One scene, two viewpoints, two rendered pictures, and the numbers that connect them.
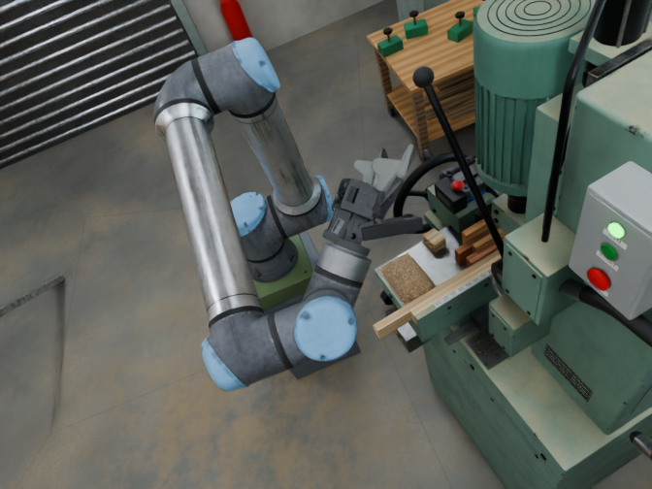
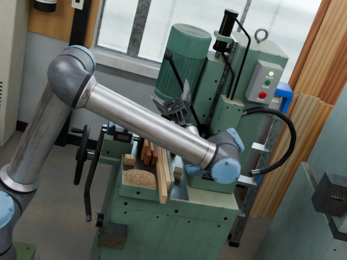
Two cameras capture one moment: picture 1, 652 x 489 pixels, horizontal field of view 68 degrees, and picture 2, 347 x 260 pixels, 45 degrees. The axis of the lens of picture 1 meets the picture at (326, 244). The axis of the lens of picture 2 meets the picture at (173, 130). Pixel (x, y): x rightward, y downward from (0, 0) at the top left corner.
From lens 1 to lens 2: 150 cm
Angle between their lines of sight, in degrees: 72
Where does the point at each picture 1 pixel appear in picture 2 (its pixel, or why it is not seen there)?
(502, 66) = (199, 46)
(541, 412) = (215, 200)
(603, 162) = (248, 64)
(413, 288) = (152, 177)
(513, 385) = (200, 199)
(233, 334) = (226, 150)
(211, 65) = (81, 57)
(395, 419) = not seen: outside the picture
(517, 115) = (197, 66)
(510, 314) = not seen: hidden behind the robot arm
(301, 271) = (24, 249)
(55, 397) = not seen: outside the picture
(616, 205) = (270, 66)
